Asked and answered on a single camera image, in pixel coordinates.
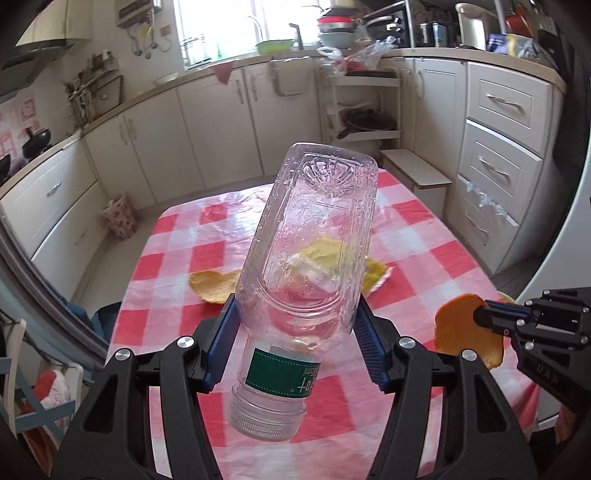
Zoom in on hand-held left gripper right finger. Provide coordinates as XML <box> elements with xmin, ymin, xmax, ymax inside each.
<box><xmin>353</xmin><ymin>294</ymin><xmax>539</xmax><ymax>480</ymax></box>

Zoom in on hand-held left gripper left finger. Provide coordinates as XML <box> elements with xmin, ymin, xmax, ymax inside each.
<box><xmin>51</xmin><ymin>293</ymin><xmax>242</xmax><ymax>480</ymax></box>

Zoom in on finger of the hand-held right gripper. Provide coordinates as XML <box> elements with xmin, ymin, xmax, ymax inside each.
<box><xmin>483</xmin><ymin>298</ymin><xmax>539</xmax><ymax>321</ymax></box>
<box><xmin>472</xmin><ymin>306</ymin><xmax>520</xmax><ymax>337</ymax></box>

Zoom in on medium orange peel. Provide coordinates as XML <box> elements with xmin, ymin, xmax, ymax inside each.
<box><xmin>435</xmin><ymin>294</ymin><xmax>505</xmax><ymax>370</ymax></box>

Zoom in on clear plastic bottle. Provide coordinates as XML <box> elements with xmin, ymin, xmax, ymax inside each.
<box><xmin>228</xmin><ymin>142</ymin><xmax>379</xmax><ymax>443</ymax></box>

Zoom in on small orange peel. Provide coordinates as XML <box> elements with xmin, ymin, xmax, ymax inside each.
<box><xmin>189</xmin><ymin>270</ymin><xmax>242</xmax><ymax>304</ymax></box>

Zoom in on large orange peel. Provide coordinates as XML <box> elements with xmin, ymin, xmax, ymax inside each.
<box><xmin>295</xmin><ymin>235</ymin><xmax>391</xmax><ymax>297</ymax></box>

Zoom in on red checked tablecloth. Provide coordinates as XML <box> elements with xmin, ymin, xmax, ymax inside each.
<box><xmin>105</xmin><ymin>168</ymin><xmax>542</xmax><ymax>480</ymax></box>

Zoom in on blue dustpan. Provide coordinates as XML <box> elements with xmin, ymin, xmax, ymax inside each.
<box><xmin>88</xmin><ymin>302</ymin><xmax>123</xmax><ymax>346</ymax></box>

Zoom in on white drawer cabinet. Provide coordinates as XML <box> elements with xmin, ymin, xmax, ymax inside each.
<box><xmin>442</xmin><ymin>59</ymin><xmax>568</xmax><ymax>274</ymax></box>

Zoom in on white step stool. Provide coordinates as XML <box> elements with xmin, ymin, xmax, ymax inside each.
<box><xmin>379</xmin><ymin>148</ymin><xmax>454</xmax><ymax>219</ymax></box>

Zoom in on floral waste bin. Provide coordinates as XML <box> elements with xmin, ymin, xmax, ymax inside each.
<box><xmin>102</xmin><ymin>194</ymin><xmax>138</xmax><ymax>241</ymax></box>

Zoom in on red white shoe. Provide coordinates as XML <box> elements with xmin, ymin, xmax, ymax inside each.
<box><xmin>22</xmin><ymin>368</ymin><xmax>71</xmax><ymax>418</ymax></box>

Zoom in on blue white shelf rack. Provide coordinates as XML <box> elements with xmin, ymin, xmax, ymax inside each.
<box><xmin>0</xmin><ymin>318</ymin><xmax>85</xmax><ymax>444</ymax></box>

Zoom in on white kitchen base cabinets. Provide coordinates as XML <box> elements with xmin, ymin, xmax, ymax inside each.
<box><xmin>0</xmin><ymin>55</ymin><xmax>468</xmax><ymax>280</ymax></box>

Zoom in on white trolley rack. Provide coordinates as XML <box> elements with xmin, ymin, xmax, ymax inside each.
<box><xmin>320</xmin><ymin>68</ymin><xmax>403</xmax><ymax>155</ymax></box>

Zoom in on silver foil bag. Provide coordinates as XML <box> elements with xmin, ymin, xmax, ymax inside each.
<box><xmin>487</xmin><ymin>32</ymin><xmax>556</xmax><ymax>62</ymax></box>

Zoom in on white hanging cloth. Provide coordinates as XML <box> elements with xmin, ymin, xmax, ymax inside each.
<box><xmin>269</xmin><ymin>59</ymin><xmax>302</xmax><ymax>99</ymax></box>

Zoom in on black stove wok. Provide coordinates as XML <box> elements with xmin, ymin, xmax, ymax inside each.
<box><xmin>21</xmin><ymin>127</ymin><xmax>53</xmax><ymax>161</ymax></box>

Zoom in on white water boiler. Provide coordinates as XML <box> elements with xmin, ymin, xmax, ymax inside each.
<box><xmin>455</xmin><ymin>3</ymin><xmax>491</xmax><ymax>50</ymax></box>

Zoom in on steel electric kettle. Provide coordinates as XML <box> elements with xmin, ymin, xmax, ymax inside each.
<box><xmin>417</xmin><ymin>21</ymin><xmax>450</xmax><ymax>48</ymax></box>

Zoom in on red white plastic bag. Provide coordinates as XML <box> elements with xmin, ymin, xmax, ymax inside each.
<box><xmin>318</xmin><ymin>45</ymin><xmax>346</xmax><ymax>77</ymax></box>

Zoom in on clear plastic bag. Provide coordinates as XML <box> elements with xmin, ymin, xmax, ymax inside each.
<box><xmin>344</xmin><ymin>37</ymin><xmax>402</xmax><ymax>75</ymax></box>

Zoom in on green basin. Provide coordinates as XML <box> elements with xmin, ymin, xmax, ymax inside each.
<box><xmin>255</xmin><ymin>39</ymin><xmax>296</xmax><ymax>56</ymax></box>

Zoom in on black toaster oven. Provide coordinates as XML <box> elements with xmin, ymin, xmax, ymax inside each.
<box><xmin>364</xmin><ymin>11</ymin><xmax>410</xmax><ymax>48</ymax></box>

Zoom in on stack of bowls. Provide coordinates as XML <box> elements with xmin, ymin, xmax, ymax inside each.
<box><xmin>316</xmin><ymin>7</ymin><xmax>362</xmax><ymax>49</ymax></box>

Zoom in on kitchen window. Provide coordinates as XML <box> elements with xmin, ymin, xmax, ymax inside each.
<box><xmin>174</xmin><ymin>0</ymin><xmax>334</xmax><ymax>68</ymax></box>

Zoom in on range hood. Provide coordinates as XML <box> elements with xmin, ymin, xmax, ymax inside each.
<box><xmin>0</xmin><ymin>39</ymin><xmax>78</xmax><ymax>90</ymax></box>

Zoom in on white upper cabinet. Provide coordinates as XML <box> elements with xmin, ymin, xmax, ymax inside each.
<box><xmin>17</xmin><ymin>0</ymin><xmax>94</xmax><ymax>48</ymax></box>

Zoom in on plastic bag on drawer handle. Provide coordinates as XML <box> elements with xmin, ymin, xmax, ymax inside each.
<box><xmin>458</xmin><ymin>176</ymin><xmax>521</xmax><ymax>228</ymax></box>

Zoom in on grey door frame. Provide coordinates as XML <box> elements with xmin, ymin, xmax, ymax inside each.
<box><xmin>0</xmin><ymin>210</ymin><xmax>112</xmax><ymax>367</ymax></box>

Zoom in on wall utensil rack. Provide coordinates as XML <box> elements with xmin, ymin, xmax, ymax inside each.
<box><xmin>64</xmin><ymin>50</ymin><xmax>124</xmax><ymax>126</ymax></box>

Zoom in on pink wall stickers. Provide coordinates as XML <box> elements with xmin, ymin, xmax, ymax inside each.
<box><xmin>0</xmin><ymin>98</ymin><xmax>38</xmax><ymax>158</ymax></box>

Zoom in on wall water heater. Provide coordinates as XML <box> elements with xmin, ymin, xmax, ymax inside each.
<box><xmin>115</xmin><ymin>0</ymin><xmax>164</xmax><ymax>27</ymax></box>

